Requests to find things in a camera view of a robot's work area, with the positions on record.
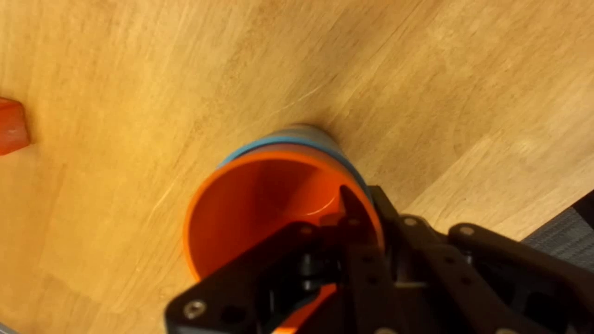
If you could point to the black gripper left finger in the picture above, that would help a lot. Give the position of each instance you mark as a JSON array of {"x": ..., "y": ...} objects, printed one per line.
[{"x": 261, "y": 289}]

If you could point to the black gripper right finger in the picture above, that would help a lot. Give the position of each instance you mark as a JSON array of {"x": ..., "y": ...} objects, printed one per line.
[{"x": 494, "y": 289}]

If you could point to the small red block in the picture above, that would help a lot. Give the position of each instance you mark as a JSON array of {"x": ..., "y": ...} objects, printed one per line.
[{"x": 12, "y": 126}]

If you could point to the blue plastic cup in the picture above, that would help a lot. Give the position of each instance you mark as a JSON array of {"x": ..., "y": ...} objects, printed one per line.
[{"x": 279, "y": 139}]

